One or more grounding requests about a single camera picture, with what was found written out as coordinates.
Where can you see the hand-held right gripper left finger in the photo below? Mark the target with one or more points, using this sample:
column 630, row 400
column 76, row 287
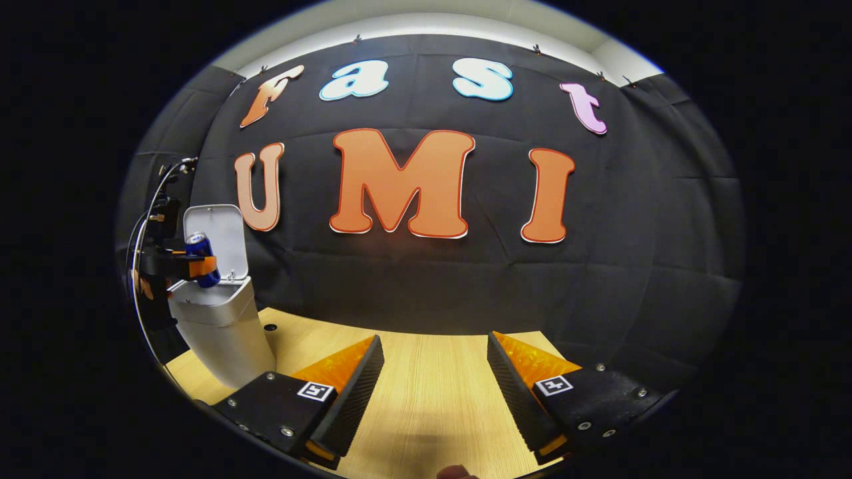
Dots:
column 356, row 399

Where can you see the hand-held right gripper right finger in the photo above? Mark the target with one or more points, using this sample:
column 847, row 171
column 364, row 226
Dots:
column 516, row 399

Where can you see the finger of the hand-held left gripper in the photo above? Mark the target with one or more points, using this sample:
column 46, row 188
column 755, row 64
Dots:
column 203, row 267

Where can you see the blue pop can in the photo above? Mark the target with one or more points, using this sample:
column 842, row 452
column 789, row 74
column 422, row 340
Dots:
column 200, row 247

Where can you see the white desktop garbage bin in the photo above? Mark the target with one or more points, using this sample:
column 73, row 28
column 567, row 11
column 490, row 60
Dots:
column 219, row 332

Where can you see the wooden desktop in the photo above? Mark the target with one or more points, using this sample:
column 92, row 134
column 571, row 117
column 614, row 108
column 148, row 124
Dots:
column 432, row 399

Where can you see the black backdrop cloth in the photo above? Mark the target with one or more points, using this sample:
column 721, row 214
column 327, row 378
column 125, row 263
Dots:
column 499, row 279

